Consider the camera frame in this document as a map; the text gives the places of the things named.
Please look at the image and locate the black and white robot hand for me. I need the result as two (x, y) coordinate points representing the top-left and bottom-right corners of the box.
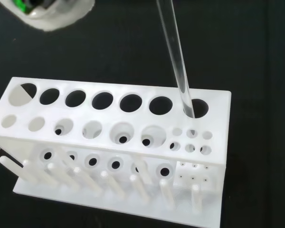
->
(0, 0), (96, 31)

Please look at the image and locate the white test tube rack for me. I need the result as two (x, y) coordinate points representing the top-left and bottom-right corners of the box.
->
(0, 76), (232, 228)

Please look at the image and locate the black bench cloth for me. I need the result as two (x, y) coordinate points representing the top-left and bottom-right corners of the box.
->
(0, 0), (285, 228)

